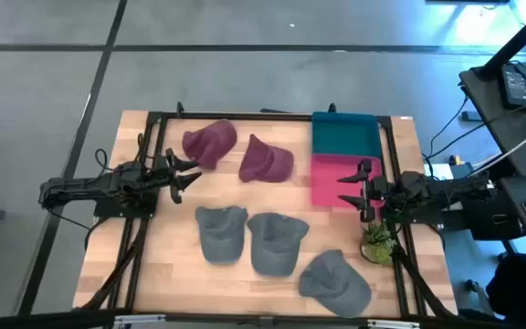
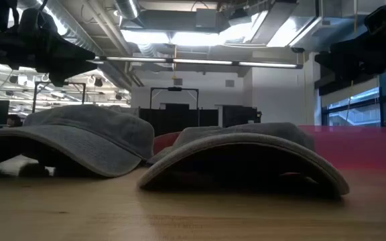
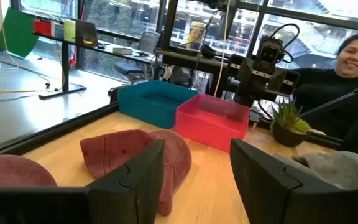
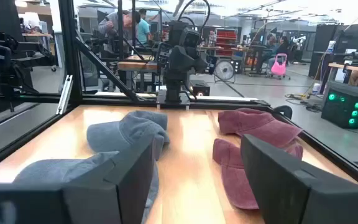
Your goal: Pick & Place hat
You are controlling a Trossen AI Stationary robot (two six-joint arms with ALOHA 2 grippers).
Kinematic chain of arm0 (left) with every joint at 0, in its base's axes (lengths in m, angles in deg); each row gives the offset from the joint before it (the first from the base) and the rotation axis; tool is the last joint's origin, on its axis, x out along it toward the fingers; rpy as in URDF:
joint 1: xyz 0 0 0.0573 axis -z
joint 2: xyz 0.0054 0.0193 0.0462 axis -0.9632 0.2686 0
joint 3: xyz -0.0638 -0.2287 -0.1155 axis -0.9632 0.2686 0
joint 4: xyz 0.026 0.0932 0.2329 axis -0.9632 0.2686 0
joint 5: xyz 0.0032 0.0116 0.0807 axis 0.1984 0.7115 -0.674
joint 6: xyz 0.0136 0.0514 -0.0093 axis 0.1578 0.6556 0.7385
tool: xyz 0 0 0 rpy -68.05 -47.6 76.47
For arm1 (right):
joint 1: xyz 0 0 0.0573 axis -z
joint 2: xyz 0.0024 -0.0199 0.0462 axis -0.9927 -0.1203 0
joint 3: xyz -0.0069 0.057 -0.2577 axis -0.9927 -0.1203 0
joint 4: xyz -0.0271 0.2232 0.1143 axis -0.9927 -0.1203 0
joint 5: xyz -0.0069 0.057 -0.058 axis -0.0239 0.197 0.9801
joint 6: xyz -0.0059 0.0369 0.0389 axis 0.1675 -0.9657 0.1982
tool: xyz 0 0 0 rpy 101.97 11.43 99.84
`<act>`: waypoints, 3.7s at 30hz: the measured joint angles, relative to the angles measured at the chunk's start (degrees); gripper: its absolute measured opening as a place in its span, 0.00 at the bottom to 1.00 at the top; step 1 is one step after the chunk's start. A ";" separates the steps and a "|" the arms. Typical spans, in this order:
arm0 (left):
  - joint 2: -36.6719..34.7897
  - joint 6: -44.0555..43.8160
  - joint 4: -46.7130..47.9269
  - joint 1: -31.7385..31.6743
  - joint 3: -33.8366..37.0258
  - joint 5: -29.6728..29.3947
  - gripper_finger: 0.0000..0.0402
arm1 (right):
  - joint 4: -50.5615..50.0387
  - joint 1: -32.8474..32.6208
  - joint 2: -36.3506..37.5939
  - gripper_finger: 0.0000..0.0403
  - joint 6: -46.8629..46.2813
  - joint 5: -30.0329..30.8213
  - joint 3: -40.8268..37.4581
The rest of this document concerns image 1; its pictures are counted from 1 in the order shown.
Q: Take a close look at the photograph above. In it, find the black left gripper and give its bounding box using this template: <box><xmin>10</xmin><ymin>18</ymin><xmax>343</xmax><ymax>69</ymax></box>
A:
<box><xmin>150</xmin><ymin>147</ymin><xmax>204</xmax><ymax>205</ymax></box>

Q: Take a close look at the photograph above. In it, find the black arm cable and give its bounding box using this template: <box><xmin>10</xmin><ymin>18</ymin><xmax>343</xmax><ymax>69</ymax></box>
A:
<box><xmin>93</xmin><ymin>147</ymin><xmax>119</xmax><ymax>175</ymax></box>

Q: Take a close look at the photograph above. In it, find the maroon baseball cap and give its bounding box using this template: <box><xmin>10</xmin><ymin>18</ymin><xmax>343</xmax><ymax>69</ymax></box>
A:
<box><xmin>181</xmin><ymin>118</ymin><xmax>238</xmax><ymax>171</ymax></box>
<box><xmin>237</xmin><ymin>133</ymin><xmax>295</xmax><ymax>184</ymax></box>

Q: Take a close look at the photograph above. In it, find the grey baseball cap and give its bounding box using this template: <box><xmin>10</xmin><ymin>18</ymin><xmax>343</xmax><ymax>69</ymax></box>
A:
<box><xmin>194</xmin><ymin>205</ymin><xmax>249</xmax><ymax>265</ymax></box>
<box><xmin>246</xmin><ymin>212</ymin><xmax>310</xmax><ymax>278</ymax></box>
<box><xmin>298</xmin><ymin>249</ymin><xmax>373</xmax><ymax>319</ymax></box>

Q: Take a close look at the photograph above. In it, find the white cable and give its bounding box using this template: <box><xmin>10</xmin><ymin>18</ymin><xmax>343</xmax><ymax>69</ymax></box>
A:
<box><xmin>467</xmin><ymin>117</ymin><xmax>526</xmax><ymax>178</ymax></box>

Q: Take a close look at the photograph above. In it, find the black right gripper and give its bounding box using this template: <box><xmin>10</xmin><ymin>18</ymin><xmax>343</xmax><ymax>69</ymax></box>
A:
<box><xmin>336</xmin><ymin>159</ymin><xmax>390</xmax><ymax>224</ymax></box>

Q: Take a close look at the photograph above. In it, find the black power adapter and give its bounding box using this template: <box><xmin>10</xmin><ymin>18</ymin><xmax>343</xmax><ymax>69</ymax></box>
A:
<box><xmin>501</xmin><ymin>63</ymin><xmax>526</xmax><ymax>110</ymax></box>

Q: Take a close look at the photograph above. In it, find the black side desk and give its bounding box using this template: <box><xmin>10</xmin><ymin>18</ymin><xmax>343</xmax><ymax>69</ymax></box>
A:
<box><xmin>458</xmin><ymin>53</ymin><xmax>526</xmax><ymax>177</ymax></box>

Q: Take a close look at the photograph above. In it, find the small potted succulent plant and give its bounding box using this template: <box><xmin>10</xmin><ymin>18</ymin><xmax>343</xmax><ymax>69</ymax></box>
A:
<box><xmin>360</xmin><ymin>221</ymin><xmax>397</xmax><ymax>266</ymax></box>

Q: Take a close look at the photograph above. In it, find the black diagonal pole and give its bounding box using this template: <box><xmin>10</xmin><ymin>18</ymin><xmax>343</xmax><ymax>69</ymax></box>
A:
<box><xmin>479</xmin><ymin>0</ymin><xmax>526</xmax><ymax>80</ymax></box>

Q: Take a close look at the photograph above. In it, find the teal tray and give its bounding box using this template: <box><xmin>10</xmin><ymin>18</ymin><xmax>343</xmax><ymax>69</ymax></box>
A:
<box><xmin>311</xmin><ymin>111</ymin><xmax>383</xmax><ymax>159</ymax></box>

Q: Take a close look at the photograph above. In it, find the person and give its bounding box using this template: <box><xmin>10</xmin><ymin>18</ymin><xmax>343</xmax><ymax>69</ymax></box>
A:
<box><xmin>485</xmin><ymin>252</ymin><xmax>526</xmax><ymax>329</ymax></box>

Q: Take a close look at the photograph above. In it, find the black floor cable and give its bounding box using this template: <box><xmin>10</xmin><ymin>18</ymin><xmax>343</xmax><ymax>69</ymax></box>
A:
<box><xmin>421</xmin><ymin>94</ymin><xmax>472</xmax><ymax>162</ymax></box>

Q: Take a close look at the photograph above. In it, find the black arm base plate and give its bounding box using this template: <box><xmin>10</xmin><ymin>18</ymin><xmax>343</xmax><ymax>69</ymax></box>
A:
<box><xmin>92</xmin><ymin>189</ymin><xmax>160</xmax><ymax>219</ymax></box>

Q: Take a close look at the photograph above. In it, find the black aluminium table frame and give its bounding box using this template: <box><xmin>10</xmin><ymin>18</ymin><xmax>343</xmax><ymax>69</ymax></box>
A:
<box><xmin>79</xmin><ymin>101</ymin><xmax>456</xmax><ymax>319</ymax></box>

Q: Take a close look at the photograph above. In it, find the pink tray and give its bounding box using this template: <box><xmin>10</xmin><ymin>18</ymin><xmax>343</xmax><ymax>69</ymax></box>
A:
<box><xmin>310</xmin><ymin>154</ymin><xmax>385</xmax><ymax>209</ymax></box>

